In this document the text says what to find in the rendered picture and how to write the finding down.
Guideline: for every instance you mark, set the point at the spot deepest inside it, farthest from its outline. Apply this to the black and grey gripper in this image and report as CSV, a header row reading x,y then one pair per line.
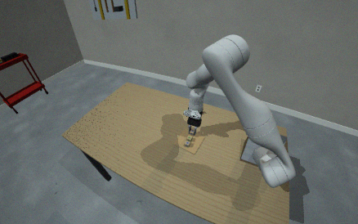
x,y
194,113

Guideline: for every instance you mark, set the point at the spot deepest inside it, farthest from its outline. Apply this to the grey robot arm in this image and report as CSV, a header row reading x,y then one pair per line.
x,y
225,56

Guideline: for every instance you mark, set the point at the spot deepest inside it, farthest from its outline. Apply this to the tan square mat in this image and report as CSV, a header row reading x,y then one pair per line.
x,y
195,143

